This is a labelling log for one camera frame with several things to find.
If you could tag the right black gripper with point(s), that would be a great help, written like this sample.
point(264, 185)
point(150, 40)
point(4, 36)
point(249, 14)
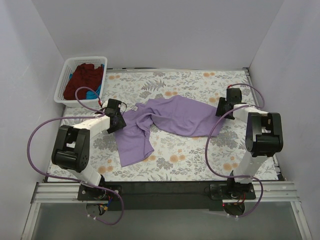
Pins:
point(222, 109)

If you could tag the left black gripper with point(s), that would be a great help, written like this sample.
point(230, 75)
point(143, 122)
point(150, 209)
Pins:
point(120, 122)

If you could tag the purple t shirt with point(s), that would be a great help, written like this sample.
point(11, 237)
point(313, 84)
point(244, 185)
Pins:
point(176, 115)

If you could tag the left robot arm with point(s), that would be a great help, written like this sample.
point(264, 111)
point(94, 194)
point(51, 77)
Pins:
point(71, 149)

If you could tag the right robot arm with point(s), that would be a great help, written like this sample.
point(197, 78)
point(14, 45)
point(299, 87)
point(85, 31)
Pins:
point(263, 136)

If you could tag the blue t shirt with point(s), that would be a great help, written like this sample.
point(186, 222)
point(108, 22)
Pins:
point(92, 93)

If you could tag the dark red t shirt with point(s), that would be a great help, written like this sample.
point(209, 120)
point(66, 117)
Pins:
point(82, 80)

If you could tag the white plastic laundry basket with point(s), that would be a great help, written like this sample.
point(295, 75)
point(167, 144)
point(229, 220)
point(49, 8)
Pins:
point(81, 78)

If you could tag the floral patterned table mat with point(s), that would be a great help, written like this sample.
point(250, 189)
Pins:
point(175, 158)

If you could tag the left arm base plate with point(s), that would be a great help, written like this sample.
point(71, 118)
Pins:
point(87, 193)

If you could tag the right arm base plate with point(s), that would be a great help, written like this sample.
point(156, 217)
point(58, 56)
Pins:
point(222, 191)

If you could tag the aluminium frame rail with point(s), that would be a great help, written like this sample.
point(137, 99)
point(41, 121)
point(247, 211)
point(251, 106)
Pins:
point(63, 192)

